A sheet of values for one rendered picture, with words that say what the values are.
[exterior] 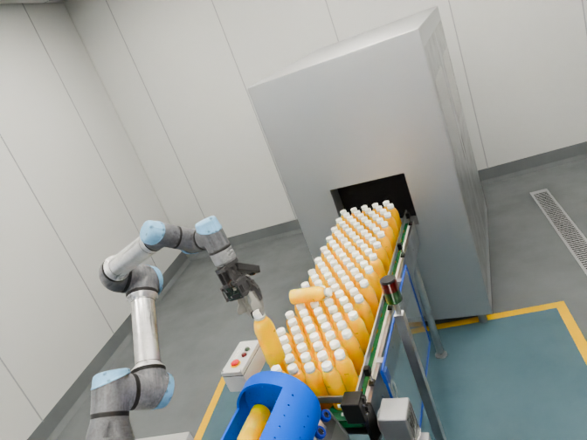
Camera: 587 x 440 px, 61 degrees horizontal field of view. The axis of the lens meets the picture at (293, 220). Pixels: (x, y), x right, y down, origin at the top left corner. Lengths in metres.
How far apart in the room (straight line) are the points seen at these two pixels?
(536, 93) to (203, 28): 3.61
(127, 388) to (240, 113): 4.57
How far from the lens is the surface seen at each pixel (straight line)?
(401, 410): 1.99
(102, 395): 1.74
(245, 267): 1.65
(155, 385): 1.80
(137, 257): 1.71
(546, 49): 5.83
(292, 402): 1.68
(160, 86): 6.24
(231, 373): 2.10
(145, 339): 1.87
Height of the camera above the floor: 2.21
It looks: 19 degrees down
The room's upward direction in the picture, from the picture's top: 21 degrees counter-clockwise
